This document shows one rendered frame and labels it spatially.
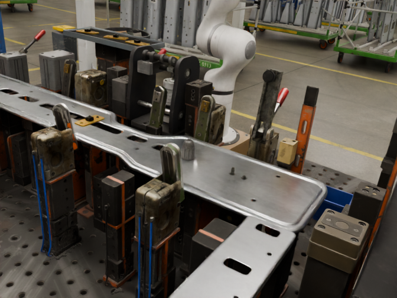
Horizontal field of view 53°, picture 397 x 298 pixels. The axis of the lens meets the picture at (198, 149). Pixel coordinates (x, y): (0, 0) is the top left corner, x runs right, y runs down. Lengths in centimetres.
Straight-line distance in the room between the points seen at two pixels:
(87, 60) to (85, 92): 380
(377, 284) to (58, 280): 74
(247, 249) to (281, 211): 15
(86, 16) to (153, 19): 124
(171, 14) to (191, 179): 497
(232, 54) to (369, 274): 92
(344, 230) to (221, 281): 22
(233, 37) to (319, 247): 88
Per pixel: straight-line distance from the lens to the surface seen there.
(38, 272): 112
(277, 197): 87
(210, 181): 89
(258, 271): 67
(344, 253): 70
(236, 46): 139
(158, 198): 74
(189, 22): 559
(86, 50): 510
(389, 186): 97
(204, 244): 74
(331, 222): 72
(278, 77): 98
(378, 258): 73
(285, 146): 97
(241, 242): 72
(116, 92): 130
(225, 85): 147
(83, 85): 134
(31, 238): 124
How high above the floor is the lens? 145
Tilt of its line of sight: 26 degrees down
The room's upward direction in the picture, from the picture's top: 5 degrees clockwise
